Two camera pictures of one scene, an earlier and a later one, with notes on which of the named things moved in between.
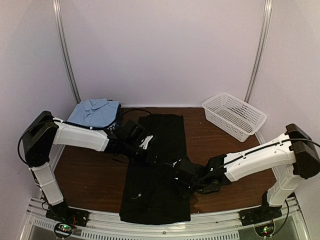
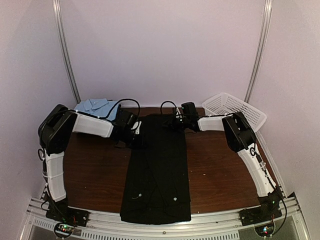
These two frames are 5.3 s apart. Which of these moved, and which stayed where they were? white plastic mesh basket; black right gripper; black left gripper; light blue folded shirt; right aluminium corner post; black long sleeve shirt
Moved: black right gripper; black left gripper
Stayed: black long sleeve shirt; light blue folded shirt; white plastic mesh basket; right aluminium corner post
